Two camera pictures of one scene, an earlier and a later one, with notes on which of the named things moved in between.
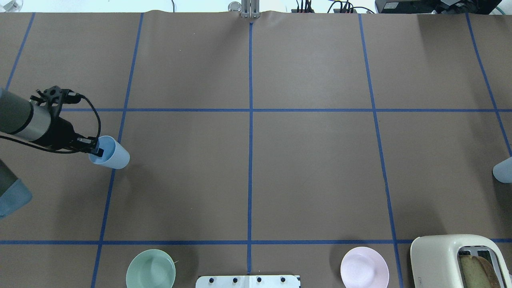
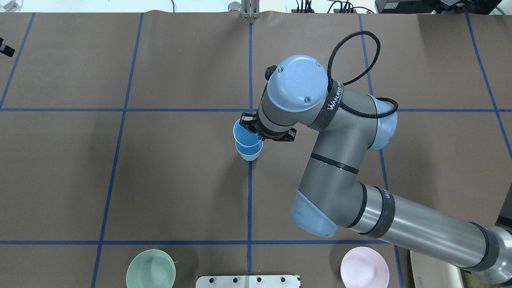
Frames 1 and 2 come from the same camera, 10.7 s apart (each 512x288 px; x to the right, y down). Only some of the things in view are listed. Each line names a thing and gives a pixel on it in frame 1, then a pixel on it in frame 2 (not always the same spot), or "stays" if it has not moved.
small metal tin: (235, 6) stays
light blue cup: (502, 171) to (244, 137)
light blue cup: (114, 156) to (249, 153)
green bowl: (153, 269) stays
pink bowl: (362, 267) stays
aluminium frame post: (250, 9) stays
